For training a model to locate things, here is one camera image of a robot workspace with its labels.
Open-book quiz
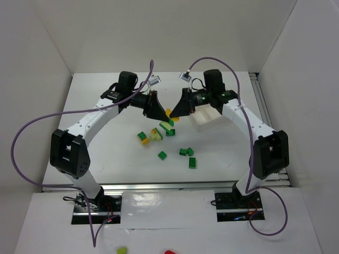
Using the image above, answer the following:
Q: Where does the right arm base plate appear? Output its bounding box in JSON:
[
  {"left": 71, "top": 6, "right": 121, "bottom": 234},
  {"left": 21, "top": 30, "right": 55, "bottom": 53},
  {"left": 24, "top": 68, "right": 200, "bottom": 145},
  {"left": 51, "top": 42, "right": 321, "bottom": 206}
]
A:
[{"left": 210, "top": 192, "right": 265, "bottom": 222}]

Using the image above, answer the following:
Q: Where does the pale yellow green lego stack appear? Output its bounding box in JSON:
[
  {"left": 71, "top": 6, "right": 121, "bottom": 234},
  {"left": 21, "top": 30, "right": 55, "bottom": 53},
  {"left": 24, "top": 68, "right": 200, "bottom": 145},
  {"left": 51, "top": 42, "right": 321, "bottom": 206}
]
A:
[{"left": 150, "top": 128, "right": 163, "bottom": 141}]

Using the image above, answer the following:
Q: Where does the red object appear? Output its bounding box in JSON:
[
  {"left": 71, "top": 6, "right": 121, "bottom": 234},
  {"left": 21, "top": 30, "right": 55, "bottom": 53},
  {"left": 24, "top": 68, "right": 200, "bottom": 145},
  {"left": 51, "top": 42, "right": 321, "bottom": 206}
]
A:
[{"left": 164, "top": 250, "right": 176, "bottom": 254}]

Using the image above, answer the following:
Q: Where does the green lego plate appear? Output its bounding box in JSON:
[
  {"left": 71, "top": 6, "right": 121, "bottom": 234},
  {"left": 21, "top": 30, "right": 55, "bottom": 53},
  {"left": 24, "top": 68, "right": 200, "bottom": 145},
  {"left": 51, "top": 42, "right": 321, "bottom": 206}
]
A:
[{"left": 159, "top": 119, "right": 174, "bottom": 130}]

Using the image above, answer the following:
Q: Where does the white divided plastic container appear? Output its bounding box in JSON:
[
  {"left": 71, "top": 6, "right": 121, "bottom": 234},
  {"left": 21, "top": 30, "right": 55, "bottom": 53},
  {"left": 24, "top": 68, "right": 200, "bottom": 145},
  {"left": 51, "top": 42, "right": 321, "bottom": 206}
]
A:
[{"left": 189, "top": 105, "right": 230, "bottom": 132}]

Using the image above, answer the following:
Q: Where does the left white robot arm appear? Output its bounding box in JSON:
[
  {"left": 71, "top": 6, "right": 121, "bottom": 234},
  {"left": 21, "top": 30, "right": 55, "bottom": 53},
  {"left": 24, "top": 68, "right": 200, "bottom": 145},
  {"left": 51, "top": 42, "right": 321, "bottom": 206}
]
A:
[{"left": 50, "top": 71, "right": 168, "bottom": 209}]

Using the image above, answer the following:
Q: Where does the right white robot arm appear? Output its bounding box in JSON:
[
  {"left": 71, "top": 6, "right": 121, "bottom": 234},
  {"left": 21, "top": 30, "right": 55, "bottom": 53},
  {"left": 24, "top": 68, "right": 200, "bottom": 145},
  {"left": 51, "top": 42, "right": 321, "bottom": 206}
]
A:
[{"left": 170, "top": 69, "right": 289, "bottom": 208}]

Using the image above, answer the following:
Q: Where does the aluminium rail frame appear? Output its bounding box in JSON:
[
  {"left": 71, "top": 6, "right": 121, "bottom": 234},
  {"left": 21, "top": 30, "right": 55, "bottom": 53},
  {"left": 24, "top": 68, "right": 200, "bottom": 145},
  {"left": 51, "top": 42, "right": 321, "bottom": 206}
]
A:
[{"left": 42, "top": 71, "right": 292, "bottom": 194}]

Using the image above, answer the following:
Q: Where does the small green lego brick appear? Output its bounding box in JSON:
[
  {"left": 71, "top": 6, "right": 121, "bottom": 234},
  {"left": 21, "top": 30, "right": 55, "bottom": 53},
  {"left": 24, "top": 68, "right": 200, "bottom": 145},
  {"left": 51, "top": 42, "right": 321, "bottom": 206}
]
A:
[{"left": 157, "top": 151, "right": 167, "bottom": 161}]

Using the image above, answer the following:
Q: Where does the yellow orange lego piece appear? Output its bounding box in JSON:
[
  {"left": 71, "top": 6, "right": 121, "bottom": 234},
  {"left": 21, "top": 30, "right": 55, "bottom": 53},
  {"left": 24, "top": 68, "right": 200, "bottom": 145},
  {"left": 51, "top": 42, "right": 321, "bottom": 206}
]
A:
[{"left": 165, "top": 108, "right": 180, "bottom": 122}]

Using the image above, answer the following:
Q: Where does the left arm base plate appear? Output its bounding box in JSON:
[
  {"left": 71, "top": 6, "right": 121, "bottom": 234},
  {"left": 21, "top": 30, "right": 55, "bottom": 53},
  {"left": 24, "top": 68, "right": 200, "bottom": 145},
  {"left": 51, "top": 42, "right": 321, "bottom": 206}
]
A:
[{"left": 63, "top": 193, "right": 122, "bottom": 225}]

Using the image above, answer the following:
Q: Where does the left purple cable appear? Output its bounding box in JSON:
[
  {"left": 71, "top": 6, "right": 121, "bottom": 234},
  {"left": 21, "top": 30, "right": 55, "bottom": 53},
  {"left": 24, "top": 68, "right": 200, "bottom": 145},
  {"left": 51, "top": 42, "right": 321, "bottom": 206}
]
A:
[{"left": 10, "top": 59, "right": 155, "bottom": 248}]

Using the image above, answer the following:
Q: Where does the lime green object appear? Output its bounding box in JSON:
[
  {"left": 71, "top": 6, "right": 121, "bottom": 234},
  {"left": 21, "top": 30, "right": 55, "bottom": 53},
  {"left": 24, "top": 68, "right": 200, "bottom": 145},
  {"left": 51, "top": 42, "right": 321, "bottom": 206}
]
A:
[{"left": 117, "top": 247, "right": 127, "bottom": 254}]

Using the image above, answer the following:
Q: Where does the pale green lego brick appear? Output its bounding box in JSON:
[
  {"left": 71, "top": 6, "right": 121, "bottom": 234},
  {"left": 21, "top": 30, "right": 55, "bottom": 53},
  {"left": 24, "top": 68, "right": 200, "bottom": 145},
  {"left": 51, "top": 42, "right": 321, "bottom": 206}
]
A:
[{"left": 159, "top": 121, "right": 172, "bottom": 132}]

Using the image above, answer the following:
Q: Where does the green two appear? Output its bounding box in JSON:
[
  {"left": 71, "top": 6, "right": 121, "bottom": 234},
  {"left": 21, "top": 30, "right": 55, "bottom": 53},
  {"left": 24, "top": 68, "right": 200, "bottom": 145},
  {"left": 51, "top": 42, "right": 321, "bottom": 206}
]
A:
[
  {"left": 189, "top": 157, "right": 197, "bottom": 169},
  {"left": 166, "top": 129, "right": 175, "bottom": 137}
]

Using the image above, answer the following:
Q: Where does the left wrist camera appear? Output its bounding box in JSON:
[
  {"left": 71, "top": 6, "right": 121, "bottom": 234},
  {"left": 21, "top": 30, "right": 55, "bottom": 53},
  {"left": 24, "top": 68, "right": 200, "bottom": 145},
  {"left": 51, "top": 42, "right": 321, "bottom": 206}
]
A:
[{"left": 148, "top": 76, "right": 161, "bottom": 86}]

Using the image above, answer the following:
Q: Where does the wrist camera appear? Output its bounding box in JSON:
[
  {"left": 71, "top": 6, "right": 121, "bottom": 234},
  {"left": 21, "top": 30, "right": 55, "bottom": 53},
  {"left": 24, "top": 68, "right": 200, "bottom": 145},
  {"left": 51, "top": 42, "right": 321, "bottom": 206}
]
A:
[
  {"left": 180, "top": 71, "right": 192, "bottom": 83},
  {"left": 148, "top": 76, "right": 161, "bottom": 86}
]

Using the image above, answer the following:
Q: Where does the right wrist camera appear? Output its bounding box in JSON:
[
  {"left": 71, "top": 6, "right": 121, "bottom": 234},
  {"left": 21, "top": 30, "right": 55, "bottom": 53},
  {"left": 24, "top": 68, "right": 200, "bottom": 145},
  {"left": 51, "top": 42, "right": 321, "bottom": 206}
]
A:
[{"left": 180, "top": 71, "right": 192, "bottom": 83}]

